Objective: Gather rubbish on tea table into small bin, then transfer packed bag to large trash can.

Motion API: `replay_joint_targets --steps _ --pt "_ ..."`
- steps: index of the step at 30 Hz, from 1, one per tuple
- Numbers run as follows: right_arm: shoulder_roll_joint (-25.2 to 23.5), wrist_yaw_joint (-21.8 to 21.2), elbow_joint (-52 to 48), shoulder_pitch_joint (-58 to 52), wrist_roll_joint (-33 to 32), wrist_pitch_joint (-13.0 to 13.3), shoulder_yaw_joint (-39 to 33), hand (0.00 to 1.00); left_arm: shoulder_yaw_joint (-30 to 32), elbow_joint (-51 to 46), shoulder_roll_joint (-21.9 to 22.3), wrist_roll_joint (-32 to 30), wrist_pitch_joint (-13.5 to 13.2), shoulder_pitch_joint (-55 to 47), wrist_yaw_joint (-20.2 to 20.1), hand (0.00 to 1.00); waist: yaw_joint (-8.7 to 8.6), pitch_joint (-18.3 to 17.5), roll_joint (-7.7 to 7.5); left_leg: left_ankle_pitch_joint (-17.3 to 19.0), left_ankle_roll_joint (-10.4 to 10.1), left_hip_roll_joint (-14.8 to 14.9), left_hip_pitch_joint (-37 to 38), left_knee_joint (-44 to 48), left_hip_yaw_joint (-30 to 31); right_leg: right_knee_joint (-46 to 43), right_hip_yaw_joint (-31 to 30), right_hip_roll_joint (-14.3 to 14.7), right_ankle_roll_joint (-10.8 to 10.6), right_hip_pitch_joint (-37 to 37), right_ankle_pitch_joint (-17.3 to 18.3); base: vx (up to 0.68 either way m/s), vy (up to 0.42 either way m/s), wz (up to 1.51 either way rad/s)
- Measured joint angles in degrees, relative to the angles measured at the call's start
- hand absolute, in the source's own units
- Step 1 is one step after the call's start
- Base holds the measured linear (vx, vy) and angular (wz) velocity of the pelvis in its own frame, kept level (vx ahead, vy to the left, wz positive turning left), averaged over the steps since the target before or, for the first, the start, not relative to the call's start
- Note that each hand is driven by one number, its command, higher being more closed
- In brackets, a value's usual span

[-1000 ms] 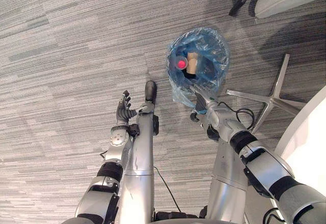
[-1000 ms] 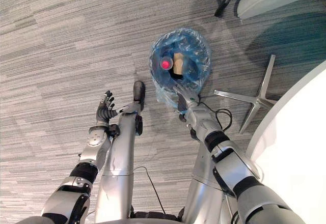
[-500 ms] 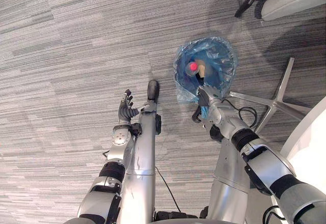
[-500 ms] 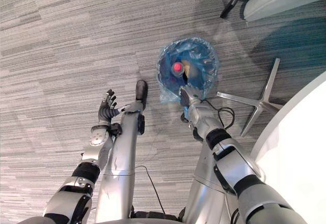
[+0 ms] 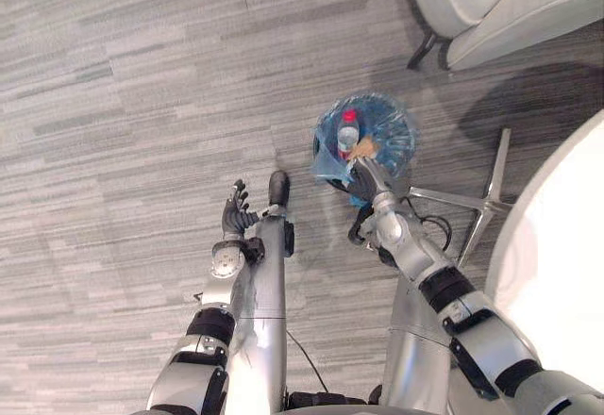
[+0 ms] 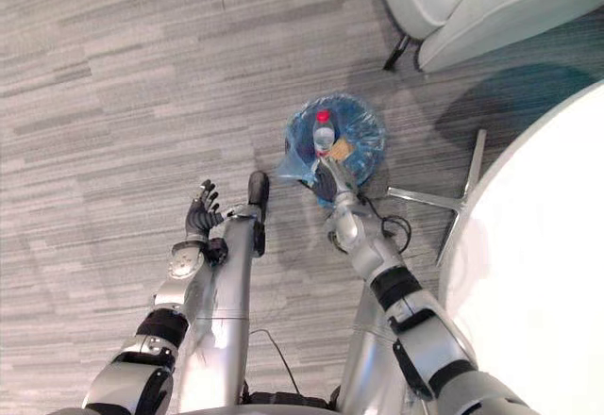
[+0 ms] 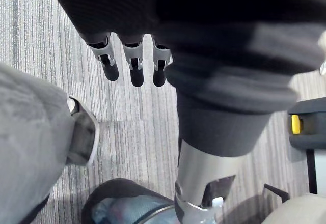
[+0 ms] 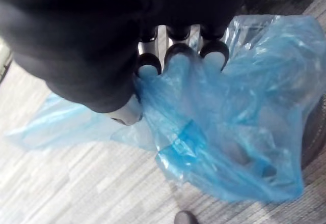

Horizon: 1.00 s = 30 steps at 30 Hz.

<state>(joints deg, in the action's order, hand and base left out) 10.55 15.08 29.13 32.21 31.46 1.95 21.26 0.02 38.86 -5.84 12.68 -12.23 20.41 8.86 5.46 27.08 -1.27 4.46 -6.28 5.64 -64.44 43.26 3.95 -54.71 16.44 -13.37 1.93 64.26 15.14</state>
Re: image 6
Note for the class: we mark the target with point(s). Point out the tan crumpled paper scrap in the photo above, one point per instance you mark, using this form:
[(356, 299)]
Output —
[(340, 149)]

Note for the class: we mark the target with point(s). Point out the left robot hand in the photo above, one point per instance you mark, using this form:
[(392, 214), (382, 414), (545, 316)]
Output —
[(198, 219)]

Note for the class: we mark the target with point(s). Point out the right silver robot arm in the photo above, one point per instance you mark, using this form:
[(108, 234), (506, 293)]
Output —
[(415, 320)]

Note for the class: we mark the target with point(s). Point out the small round trash bin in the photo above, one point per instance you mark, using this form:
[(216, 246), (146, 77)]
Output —
[(289, 144)]

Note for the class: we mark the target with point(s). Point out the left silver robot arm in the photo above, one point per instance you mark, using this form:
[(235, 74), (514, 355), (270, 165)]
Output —
[(158, 320)]

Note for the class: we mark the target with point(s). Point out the black chair leg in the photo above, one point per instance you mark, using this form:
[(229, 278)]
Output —
[(395, 54)]

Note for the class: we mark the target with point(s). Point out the left silver robot leg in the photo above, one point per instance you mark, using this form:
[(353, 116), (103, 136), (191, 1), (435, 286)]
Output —
[(222, 302)]

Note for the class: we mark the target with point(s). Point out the clear bottle with red cap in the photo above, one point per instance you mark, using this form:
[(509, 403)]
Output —
[(323, 133)]

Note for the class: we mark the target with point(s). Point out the blue plastic trash bag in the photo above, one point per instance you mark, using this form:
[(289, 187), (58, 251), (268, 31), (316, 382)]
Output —
[(337, 144)]

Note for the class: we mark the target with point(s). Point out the white round tea table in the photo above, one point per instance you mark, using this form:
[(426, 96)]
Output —
[(533, 264)]

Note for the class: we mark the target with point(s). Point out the silver robot torso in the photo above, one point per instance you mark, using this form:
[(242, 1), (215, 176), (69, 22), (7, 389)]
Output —
[(264, 403)]

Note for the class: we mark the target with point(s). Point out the left dark robot foot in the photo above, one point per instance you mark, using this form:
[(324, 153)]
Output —
[(257, 193)]

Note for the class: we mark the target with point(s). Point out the light grey armchair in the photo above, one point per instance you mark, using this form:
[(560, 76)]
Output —
[(481, 4)]

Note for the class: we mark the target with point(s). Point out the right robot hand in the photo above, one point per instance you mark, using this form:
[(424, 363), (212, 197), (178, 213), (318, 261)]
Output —
[(327, 180)]

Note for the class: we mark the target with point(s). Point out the silver robot leg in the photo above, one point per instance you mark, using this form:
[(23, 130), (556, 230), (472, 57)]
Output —
[(365, 358), (222, 302)]

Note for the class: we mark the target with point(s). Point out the right silver robot leg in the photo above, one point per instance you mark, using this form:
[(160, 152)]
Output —
[(365, 358)]

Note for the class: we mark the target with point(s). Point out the silver metal table base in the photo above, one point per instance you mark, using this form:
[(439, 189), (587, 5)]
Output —
[(448, 203)]

